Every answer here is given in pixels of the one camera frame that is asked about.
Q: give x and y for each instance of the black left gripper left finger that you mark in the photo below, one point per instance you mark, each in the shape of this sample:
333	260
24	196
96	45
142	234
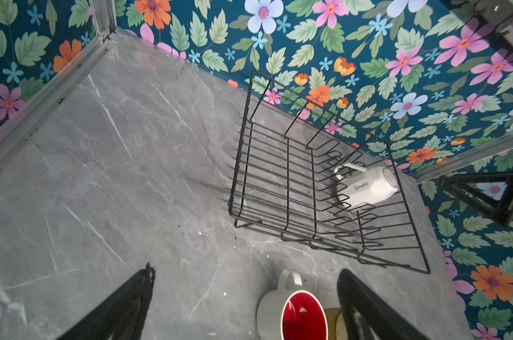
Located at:
122	315

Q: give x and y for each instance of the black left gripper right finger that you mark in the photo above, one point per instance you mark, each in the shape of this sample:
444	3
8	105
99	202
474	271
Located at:
368	316

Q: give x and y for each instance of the red interior white mug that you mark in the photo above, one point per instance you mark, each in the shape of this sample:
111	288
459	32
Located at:
290	311

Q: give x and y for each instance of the white faceted mug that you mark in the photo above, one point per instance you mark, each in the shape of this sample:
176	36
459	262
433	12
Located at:
361	186

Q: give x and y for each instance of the black wire dish rack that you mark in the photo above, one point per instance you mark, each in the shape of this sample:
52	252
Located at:
284	185

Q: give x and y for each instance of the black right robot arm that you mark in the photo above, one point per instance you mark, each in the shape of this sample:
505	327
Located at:
491	194

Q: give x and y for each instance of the olive green glass cup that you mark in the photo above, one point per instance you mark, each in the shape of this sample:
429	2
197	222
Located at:
336	325

